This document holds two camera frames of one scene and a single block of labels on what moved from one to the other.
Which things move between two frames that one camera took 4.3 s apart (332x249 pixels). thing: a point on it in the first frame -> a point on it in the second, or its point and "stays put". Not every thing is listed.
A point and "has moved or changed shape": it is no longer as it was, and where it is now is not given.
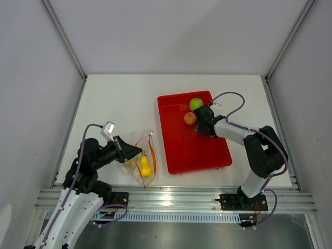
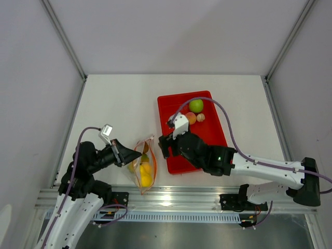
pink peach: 190,118 stays put
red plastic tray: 185,150 stays put
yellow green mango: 134,162 -> 144,158
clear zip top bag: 143,165 has moved or changed shape
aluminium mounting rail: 280,199 stays put
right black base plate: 234,202 stays put
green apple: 195,103 stays put
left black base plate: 118,197 stays put
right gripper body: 199,128 -> 174,143
